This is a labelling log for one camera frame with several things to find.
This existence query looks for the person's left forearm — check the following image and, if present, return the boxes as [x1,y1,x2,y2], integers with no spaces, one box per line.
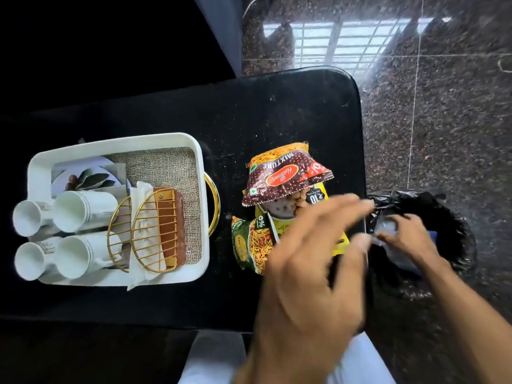
[234,357,337,384]

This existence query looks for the white paper napkins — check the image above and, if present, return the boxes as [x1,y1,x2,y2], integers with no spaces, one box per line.
[127,181,163,292]

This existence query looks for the person's right hand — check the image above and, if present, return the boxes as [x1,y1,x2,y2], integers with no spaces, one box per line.
[375,213,451,273]

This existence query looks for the person's right forearm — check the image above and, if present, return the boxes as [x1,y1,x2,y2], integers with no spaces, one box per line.
[420,258,512,384]

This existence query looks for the clear zip bag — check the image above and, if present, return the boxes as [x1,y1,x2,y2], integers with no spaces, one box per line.
[370,211,439,275]

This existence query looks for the green snacks packet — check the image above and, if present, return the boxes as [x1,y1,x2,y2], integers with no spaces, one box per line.
[230,213,281,276]

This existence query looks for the person's left hand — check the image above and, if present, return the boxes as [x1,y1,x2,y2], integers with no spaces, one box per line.
[234,194,375,366]

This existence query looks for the person's white garment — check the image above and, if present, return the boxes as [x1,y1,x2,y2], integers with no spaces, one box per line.
[178,330,397,384]

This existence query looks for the white printed tray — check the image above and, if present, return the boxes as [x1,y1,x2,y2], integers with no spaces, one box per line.
[27,132,221,287]

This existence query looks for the white cup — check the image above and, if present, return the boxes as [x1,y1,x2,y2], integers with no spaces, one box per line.
[54,231,123,279]
[14,237,61,282]
[52,190,120,233]
[12,199,55,238]

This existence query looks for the dark maroon snacks packet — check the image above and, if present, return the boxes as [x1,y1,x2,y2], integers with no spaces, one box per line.
[241,141,335,207]

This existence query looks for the gold wire napkin holder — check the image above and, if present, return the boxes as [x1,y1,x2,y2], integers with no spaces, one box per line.
[107,187,187,274]

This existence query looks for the black round basket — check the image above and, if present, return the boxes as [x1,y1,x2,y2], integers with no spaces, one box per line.
[365,189,477,301]

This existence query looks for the yellow snacks packet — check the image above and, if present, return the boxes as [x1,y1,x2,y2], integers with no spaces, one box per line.
[255,182,351,257]

